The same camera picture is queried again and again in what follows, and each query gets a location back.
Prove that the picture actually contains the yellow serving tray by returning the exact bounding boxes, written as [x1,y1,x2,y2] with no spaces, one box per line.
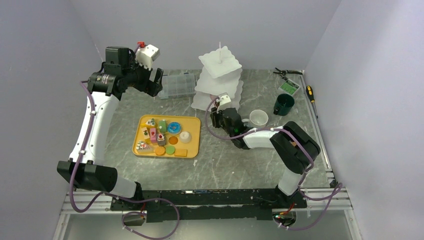
[131,114,201,158]

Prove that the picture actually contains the green white packet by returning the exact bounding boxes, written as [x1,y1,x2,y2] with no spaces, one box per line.
[277,78,301,96]

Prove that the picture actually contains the clear plastic compartment box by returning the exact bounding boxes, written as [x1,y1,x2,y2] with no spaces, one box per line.
[157,73,196,100]

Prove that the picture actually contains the green round macaron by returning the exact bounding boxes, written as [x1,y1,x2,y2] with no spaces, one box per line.
[165,145,176,156]

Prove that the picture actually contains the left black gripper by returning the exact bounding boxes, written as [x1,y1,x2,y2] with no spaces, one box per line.
[122,54,163,97]

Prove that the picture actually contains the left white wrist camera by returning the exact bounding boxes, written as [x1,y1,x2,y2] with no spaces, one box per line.
[135,42,160,71]

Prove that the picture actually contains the tan waffle round cookie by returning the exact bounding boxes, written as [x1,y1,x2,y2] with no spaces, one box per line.
[154,146,166,156]

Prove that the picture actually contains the white three-tier dessert stand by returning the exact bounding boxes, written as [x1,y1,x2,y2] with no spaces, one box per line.
[191,46,244,111]

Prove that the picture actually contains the white triangle cake slice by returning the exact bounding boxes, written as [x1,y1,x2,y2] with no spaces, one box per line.
[135,141,154,155]

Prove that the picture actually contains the white blue mug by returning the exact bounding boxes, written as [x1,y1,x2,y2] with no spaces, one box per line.
[241,109,269,129]

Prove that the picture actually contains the yellow square biscuit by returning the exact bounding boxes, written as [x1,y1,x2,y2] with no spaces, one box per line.
[174,148,188,158]

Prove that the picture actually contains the yellow black screwdriver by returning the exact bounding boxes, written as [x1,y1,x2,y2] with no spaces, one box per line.
[306,85,319,119]

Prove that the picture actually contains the blue frosted donut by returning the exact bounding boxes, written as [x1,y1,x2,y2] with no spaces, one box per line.
[167,121,182,135]

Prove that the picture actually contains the black pliers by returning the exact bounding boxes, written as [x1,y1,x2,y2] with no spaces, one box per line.
[273,67,303,77]

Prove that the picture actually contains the green roll cake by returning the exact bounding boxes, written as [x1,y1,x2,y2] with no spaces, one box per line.
[158,119,168,134]

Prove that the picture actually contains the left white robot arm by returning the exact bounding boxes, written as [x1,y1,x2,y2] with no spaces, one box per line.
[57,44,164,210]

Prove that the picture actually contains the yellow cake piece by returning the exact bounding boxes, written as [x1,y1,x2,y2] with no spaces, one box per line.
[140,127,150,142]

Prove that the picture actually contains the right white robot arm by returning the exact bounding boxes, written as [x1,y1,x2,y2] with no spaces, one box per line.
[210,107,321,208]

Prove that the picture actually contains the grey cake with strawberry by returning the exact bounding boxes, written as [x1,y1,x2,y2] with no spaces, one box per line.
[156,133,167,146]

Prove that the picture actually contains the cream triangle cake slice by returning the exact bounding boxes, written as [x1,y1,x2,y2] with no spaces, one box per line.
[140,118,157,128]

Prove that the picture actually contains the dark green mug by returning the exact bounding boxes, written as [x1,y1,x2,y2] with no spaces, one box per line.
[273,93,295,116]

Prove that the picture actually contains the white round cupcake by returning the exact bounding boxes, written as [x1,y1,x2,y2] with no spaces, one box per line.
[179,131,192,144]

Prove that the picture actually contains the pink cake with cherry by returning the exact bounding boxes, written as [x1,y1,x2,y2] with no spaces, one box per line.
[149,127,157,144]

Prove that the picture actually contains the orange round cookie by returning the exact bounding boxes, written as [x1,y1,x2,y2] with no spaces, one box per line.
[168,136,179,145]

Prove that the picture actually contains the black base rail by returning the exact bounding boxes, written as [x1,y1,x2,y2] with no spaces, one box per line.
[110,188,307,223]

